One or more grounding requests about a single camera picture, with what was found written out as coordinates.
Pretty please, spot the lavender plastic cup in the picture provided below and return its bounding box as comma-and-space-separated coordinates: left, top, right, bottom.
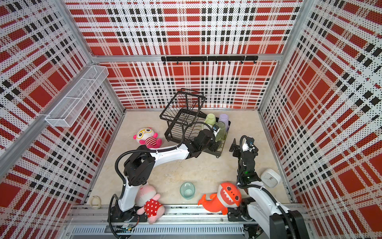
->
218, 114, 229, 131

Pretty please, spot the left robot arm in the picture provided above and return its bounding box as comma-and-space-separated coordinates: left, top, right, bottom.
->
107, 122, 220, 223

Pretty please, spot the white wire wall basket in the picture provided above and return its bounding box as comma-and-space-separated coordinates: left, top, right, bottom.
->
45, 65, 108, 127

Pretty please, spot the yellow pink owl plush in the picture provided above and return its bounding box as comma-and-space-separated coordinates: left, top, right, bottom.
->
133, 127, 162, 148

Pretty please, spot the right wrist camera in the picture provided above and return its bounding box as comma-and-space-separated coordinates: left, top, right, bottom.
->
242, 136, 255, 151

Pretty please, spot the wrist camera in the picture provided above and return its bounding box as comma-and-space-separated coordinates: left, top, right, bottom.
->
212, 124, 220, 134
242, 136, 255, 151

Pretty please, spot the red shark plush toy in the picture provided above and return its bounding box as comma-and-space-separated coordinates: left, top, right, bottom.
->
198, 182, 242, 215

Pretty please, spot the beige tape roll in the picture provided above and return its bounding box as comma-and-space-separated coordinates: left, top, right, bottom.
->
90, 196, 102, 209

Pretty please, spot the white mug green handle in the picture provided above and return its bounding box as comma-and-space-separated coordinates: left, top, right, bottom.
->
204, 113, 216, 126

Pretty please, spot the white square clock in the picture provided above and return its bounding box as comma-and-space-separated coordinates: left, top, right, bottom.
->
260, 168, 282, 188

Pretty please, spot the black wall hook rail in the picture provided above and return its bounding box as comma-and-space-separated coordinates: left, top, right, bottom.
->
161, 55, 259, 64

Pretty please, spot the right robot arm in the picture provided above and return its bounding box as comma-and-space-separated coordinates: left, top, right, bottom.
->
230, 135, 309, 239

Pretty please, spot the teal glass cup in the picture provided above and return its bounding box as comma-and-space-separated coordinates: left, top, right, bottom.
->
180, 182, 196, 200

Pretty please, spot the pink bear plush toy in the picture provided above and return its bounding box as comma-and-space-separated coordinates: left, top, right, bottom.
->
135, 183, 165, 225

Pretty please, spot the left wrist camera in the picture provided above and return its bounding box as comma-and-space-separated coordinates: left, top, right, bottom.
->
212, 124, 220, 134

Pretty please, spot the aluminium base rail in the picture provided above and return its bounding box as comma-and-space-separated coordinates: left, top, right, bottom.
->
59, 204, 268, 239

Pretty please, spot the tall green glass cup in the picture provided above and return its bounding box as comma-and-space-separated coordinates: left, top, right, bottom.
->
215, 121, 226, 141

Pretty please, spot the black wire dish rack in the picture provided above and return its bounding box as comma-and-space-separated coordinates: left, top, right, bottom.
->
156, 88, 224, 162

